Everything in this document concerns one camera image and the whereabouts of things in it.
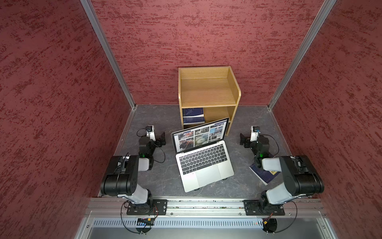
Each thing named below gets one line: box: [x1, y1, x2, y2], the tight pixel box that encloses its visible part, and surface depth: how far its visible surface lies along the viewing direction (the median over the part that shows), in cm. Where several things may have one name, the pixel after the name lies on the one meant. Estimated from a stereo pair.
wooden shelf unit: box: [178, 65, 242, 136], surface depth 87 cm
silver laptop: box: [171, 117, 235, 193], surface depth 82 cm
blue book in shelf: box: [182, 107, 205, 125], surface depth 91 cm
